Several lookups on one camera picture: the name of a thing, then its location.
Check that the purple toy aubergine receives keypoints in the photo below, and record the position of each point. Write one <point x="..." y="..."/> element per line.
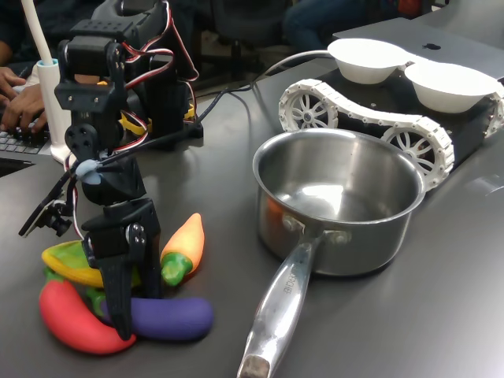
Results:
<point x="173" y="319"/>

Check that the person's left hand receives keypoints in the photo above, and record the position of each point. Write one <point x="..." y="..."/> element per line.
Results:
<point x="25" y="108"/>

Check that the person's right hand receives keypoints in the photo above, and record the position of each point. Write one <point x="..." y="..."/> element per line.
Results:
<point x="10" y="82"/>

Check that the orange toy carrot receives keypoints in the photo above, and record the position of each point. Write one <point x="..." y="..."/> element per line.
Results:
<point x="185" y="244"/>

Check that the yellow green toy corn cob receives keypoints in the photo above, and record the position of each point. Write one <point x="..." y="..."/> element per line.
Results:
<point x="67" y="264"/>

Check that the red toy chilli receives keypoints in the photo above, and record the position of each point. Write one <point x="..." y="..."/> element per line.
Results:
<point x="75" y="319"/>

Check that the pale grey putty lump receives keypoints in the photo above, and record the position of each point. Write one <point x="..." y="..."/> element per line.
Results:
<point x="88" y="171"/>

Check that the black yellow clamp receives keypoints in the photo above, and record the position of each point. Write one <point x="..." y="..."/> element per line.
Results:
<point x="134" y="127"/>

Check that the person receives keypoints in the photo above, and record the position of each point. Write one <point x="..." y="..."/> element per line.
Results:
<point x="59" y="23"/>
<point x="323" y="23"/>

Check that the tracked vehicle with white tracks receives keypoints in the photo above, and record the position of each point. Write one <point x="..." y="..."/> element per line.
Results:
<point x="354" y="110"/>

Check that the white bowl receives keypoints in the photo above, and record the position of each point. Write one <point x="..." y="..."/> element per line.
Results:
<point x="366" y="59"/>
<point x="449" y="90"/>

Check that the black gripper camera board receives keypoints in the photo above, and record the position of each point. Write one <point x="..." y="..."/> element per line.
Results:
<point x="43" y="214"/>

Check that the white post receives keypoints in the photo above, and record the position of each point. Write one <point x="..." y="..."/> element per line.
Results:
<point x="51" y="102"/>

